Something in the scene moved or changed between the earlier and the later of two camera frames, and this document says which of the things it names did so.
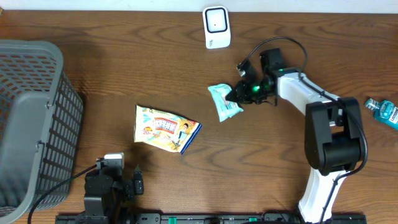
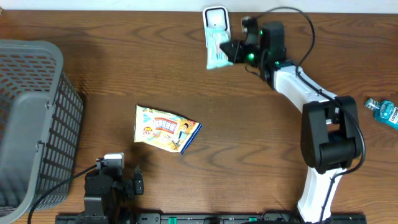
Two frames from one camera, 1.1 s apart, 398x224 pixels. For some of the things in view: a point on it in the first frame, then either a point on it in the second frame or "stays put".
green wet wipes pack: [225, 109] to [216, 57]
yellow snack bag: [164, 130] stays put
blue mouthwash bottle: [385, 111] stays put
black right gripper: [244, 98] to [236, 49]
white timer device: [217, 27] stays put
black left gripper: [129, 188] stays put
